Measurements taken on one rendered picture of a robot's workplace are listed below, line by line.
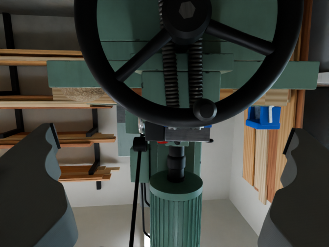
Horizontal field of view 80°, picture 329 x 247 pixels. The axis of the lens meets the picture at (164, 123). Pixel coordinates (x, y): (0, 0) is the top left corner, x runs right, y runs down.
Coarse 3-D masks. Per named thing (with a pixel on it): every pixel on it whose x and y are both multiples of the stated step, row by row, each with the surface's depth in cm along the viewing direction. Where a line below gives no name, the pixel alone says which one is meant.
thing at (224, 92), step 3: (222, 90) 56; (225, 90) 56; (228, 90) 56; (231, 90) 56; (222, 93) 56; (225, 93) 56; (228, 93) 56; (231, 93) 56; (222, 96) 56; (225, 96) 56; (219, 99) 56
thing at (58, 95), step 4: (52, 88) 61; (56, 88) 61; (52, 92) 61; (56, 92) 61; (60, 92) 61; (56, 96) 61; (60, 96) 61; (64, 96) 61; (104, 96) 61; (108, 96) 61; (96, 100) 61; (100, 100) 61; (104, 100) 61; (108, 100) 61; (112, 100) 61
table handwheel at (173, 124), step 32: (96, 0) 26; (192, 0) 23; (288, 0) 24; (96, 32) 26; (160, 32) 25; (192, 32) 24; (224, 32) 25; (288, 32) 24; (96, 64) 26; (128, 64) 26; (128, 96) 26; (256, 96) 26
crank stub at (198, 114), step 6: (198, 102) 21; (204, 102) 21; (210, 102) 21; (198, 108) 21; (204, 108) 21; (210, 108) 21; (216, 108) 21; (198, 114) 21; (204, 114) 21; (210, 114) 21; (204, 120) 21; (210, 120) 22
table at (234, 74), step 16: (48, 64) 45; (64, 64) 44; (80, 64) 44; (112, 64) 44; (144, 64) 34; (160, 64) 34; (208, 64) 34; (224, 64) 34; (240, 64) 43; (256, 64) 43; (288, 64) 42; (304, 64) 42; (48, 80) 45; (64, 80) 45; (80, 80) 45; (128, 80) 44; (224, 80) 44; (240, 80) 43; (288, 80) 43; (304, 80) 43
